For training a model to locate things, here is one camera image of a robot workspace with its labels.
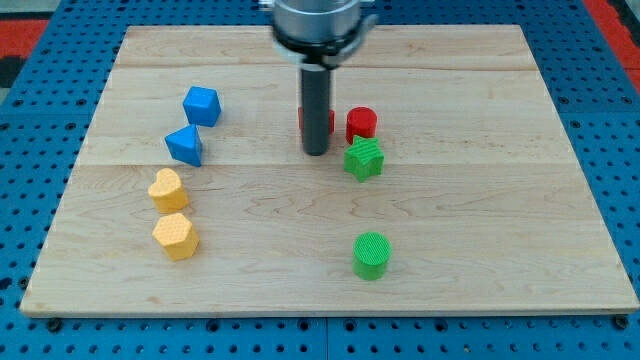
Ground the blue triangle block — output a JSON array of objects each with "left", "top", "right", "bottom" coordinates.
[{"left": 164, "top": 124, "right": 202, "bottom": 167}]

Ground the red block behind rod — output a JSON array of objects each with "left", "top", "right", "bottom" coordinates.
[{"left": 297, "top": 106, "right": 335, "bottom": 135}]

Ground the green cylinder block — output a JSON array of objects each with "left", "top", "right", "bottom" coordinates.
[{"left": 352, "top": 232, "right": 392, "bottom": 281}]

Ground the yellow hexagon block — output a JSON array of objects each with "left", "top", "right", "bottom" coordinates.
[{"left": 152, "top": 213, "right": 199, "bottom": 261}]

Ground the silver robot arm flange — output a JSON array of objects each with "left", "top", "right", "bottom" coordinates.
[{"left": 258, "top": 0, "right": 378, "bottom": 71}]

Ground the yellow heart block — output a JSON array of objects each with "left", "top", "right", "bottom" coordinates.
[{"left": 147, "top": 168, "right": 190, "bottom": 214}]

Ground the green star block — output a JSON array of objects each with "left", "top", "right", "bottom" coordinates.
[{"left": 343, "top": 135, "right": 385, "bottom": 182}]

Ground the blue cube block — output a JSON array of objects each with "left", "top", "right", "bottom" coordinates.
[{"left": 182, "top": 86, "right": 222, "bottom": 127}]

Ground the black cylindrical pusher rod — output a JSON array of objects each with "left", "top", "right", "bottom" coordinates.
[{"left": 300, "top": 69, "right": 331, "bottom": 156}]

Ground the wooden board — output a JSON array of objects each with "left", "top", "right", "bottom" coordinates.
[{"left": 21, "top": 25, "right": 639, "bottom": 318}]

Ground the red cylinder block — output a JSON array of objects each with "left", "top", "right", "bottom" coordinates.
[{"left": 346, "top": 106, "right": 378, "bottom": 144}]

